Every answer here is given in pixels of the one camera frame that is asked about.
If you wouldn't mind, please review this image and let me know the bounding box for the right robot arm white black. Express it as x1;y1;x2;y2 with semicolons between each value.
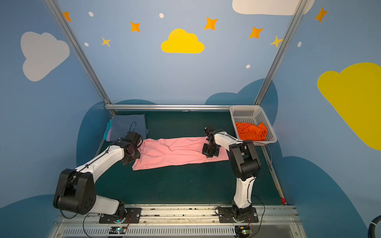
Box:
202;126;262;222

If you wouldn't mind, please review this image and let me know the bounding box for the folded grey blue t shirt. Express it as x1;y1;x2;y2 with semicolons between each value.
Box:
106;115;149;142

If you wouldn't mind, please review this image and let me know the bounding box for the aluminium frame right post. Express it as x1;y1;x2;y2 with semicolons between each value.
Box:
254;0;308;106

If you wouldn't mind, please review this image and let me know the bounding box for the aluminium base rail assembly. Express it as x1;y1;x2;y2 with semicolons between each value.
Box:
49;204;307;238

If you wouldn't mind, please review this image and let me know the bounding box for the green circuit board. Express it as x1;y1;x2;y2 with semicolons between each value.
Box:
234;226;253;238
109;227;128;235

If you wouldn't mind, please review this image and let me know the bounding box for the black hose bottom right corner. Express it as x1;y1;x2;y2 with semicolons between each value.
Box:
368;215;381;238

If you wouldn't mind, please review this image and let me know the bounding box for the aluminium frame post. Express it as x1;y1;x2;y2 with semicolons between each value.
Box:
254;0;308;106
44;0;112;106

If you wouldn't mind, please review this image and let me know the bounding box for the white plastic laundry basket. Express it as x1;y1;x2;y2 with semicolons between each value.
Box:
229;105;277;145

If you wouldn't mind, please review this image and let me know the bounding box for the right green circuit board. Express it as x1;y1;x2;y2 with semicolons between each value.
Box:
234;226;253;238

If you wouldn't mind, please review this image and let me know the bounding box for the orange t shirt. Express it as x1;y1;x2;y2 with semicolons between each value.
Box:
235;123;267;141

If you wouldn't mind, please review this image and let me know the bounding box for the pink t shirt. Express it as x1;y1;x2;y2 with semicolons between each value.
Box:
132;137;229;171

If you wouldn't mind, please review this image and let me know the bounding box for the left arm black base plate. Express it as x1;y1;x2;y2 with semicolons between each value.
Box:
99;208;142;224

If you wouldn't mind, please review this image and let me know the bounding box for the aluminium frame left post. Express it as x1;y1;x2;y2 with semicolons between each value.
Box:
44;0;112;106

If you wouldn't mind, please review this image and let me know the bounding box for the aluminium frame back crossbar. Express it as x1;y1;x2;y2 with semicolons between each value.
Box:
105;104;262;112

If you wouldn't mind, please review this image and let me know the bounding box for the folded teal t shirt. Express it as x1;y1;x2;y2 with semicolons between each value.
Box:
103;119;113;141

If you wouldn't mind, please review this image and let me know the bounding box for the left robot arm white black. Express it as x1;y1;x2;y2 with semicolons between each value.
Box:
53;132;143;224

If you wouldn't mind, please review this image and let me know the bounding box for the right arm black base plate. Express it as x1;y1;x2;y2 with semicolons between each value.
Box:
214;206;259;223

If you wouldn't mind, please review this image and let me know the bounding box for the left green circuit board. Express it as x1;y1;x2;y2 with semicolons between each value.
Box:
109;227;128;235

